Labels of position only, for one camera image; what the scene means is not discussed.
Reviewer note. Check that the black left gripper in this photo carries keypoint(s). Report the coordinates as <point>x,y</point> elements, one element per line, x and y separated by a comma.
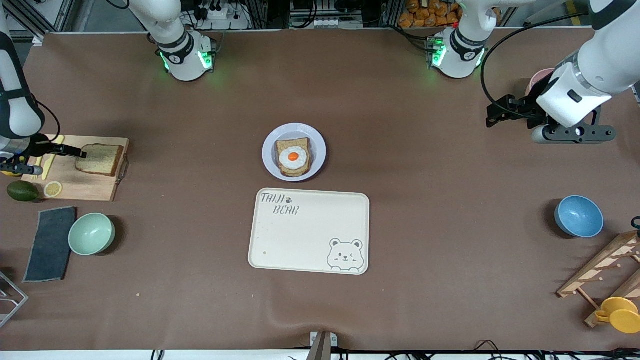
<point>531,106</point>

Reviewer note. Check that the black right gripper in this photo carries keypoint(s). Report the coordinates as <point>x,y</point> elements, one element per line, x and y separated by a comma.
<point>38,146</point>

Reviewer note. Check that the brown bread slice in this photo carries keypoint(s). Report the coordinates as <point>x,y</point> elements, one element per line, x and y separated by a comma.
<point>102,160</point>

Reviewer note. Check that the lavender round plate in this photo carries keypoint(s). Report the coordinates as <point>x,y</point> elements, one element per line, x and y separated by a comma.
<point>320,150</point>

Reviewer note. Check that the fried egg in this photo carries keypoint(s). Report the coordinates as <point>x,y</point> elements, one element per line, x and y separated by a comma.
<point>293,157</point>

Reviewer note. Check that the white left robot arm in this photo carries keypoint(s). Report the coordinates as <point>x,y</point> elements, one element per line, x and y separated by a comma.
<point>590,65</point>

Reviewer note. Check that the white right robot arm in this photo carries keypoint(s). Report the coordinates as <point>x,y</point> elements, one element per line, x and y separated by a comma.
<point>20,110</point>

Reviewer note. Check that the yellow plastic knife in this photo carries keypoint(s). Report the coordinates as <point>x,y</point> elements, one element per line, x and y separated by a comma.
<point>49,167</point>

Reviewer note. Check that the yellow plastic fork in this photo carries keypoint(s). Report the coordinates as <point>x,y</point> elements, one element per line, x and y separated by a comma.
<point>36,172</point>

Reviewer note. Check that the halved lemon slice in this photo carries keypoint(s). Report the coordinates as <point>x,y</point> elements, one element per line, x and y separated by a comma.
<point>53,189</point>

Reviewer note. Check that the wooden cutting board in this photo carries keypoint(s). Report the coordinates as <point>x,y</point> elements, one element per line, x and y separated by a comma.
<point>85,187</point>

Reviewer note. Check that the pink bowl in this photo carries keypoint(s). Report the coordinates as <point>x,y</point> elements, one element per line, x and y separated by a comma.
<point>539,77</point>

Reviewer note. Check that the green avocado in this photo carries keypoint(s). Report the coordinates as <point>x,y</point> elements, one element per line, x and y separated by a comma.
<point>22,191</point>

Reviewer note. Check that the mint green bowl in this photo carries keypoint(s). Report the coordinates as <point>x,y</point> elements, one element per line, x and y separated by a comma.
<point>91,234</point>

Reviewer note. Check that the dark grey cloth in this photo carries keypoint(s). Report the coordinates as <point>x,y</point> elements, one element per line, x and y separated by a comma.
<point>50,245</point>

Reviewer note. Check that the blue bowl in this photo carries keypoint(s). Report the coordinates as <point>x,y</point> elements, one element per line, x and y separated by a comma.
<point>579,216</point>

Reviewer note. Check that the wooden peg rack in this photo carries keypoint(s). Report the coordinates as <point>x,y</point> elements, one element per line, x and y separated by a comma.
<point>600,270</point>

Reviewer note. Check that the white power strip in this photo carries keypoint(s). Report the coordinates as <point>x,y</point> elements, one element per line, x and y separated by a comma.
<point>220,15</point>

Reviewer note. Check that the yellow cup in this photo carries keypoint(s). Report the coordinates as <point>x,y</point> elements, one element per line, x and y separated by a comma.
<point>622,315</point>

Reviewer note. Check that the cream bear print tray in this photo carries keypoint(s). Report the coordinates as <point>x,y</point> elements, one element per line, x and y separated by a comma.
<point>300,240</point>

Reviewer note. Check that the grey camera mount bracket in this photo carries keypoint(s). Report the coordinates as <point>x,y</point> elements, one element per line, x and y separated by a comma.
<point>322,347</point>

